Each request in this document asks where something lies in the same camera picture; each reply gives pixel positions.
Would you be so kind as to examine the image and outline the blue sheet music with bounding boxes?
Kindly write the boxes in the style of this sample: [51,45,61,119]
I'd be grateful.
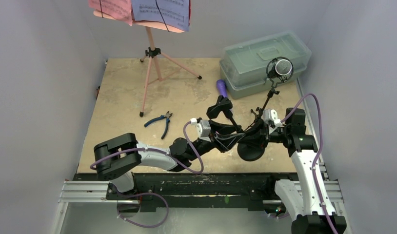
[132,0,190,32]

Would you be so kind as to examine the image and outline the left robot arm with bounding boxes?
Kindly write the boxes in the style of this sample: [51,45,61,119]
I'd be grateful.
[90,118,246,199]

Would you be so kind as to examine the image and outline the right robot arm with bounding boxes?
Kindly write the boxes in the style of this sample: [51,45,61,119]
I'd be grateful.
[252,108,348,234]

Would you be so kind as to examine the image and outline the purple microphone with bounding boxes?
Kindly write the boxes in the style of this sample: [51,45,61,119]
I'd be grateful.
[216,79,232,118]

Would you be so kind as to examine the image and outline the black round-base mic stand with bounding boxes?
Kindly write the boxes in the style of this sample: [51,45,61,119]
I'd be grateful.
[206,95,268,161]

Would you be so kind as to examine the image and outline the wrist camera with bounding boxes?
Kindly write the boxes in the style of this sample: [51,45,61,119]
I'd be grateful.
[196,119,211,141]
[262,109,283,128]

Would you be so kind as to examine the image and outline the silver condenser microphone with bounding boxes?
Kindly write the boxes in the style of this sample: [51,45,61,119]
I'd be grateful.
[266,57,294,85]

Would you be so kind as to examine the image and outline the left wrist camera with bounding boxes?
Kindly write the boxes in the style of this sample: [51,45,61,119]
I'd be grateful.
[196,119,211,141]

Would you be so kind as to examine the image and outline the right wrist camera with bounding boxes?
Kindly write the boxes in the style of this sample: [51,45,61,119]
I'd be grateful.
[262,109,283,128]

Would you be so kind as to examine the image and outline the blue-handled pliers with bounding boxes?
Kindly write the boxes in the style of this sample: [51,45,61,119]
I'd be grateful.
[143,111,174,140]

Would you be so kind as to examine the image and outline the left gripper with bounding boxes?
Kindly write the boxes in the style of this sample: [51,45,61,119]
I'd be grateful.
[187,121,244,161]

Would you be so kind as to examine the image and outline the pink music stand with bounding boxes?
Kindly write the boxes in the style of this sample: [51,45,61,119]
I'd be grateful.
[93,9,203,117]

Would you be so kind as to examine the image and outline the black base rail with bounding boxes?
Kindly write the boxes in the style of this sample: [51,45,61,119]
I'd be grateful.
[58,173,344,214]

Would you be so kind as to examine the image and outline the black tripod mic stand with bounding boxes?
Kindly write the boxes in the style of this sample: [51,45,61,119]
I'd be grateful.
[250,81,280,122]

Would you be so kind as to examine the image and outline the translucent plastic storage box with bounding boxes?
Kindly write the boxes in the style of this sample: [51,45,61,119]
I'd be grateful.
[219,31,312,99]

